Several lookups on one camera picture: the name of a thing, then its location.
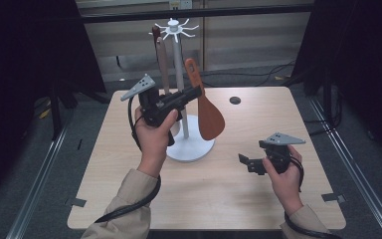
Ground orange-brown rice paddle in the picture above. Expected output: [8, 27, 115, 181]
[183, 57, 226, 141]

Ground black stand leg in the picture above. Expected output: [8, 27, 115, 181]
[48, 81, 79, 141]

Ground person's right hand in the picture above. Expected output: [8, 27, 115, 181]
[261, 144, 305, 217]

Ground white utensil stand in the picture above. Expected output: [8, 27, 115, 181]
[148, 17, 216, 163]

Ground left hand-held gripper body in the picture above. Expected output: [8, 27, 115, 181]
[119, 73, 177, 147]

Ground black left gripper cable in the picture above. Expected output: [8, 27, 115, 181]
[94, 95, 162, 224]

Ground person's left hand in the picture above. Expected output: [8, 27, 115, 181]
[133, 106, 180, 179]

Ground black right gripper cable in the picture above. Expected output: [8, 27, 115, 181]
[284, 154, 343, 239]

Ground beige silicone spoon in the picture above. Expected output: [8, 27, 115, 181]
[155, 36, 183, 137]

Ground metal floor rail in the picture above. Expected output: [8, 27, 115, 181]
[306, 95, 382, 239]
[5, 111, 76, 239]

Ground black horizontal bar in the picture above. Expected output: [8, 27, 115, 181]
[79, 3, 314, 24]

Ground grey tape piece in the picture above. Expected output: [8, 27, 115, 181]
[320, 192, 347, 204]
[64, 196, 88, 209]

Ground white wall socket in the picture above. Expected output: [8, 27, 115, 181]
[168, 0, 194, 11]

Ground black floor cables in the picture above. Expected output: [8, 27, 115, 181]
[197, 59, 296, 88]

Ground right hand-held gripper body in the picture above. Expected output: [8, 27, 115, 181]
[259, 131, 307, 175]

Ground black curtain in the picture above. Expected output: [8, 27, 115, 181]
[0, 0, 107, 208]
[289, 0, 382, 168]

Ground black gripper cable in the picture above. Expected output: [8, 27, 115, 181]
[94, 95, 162, 224]
[284, 154, 343, 239]

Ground metal ladle brown handle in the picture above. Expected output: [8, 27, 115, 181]
[151, 25, 162, 43]

